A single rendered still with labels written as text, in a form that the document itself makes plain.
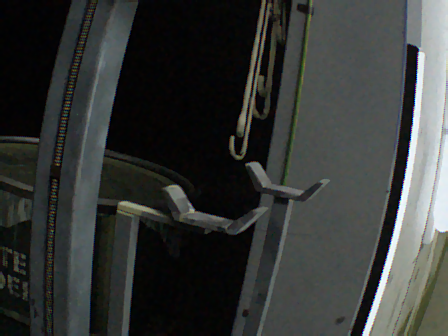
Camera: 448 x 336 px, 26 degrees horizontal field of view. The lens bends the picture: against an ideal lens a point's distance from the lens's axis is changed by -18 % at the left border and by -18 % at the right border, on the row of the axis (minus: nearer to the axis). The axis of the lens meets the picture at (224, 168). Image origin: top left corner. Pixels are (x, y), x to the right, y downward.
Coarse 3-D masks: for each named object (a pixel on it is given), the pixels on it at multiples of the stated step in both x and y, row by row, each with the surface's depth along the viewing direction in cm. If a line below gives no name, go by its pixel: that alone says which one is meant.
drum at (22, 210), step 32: (128, 160) 242; (0, 192) 193; (32, 192) 191; (192, 192) 216; (0, 224) 194; (96, 224) 195; (160, 224) 204; (0, 256) 196; (96, 256) 196; (160, 256) 207; (0, 288) 197; (96, 288) 198; (160, 288) 210; (0, 320) 198; (96, 320) 199; (160, 320) 213
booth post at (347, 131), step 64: (320, 0) 144; (384, 0) 140; (320, 64) 145; (384, 64) 141; (320, 128) 146; (384, 128) 143; (320, 192) 147; (384, 192) 143; (256, 256) 150; (320, 256) 147; (320, 320) 148
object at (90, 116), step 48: (96, 0) 101; (96, 48) 100; (48, 96) 103; (96, 96) 102; (48, 144) 103; (96, 144) 105; (48, 192) 104; (96, 192) 107; (48, 240) 104; (48, 288) 105
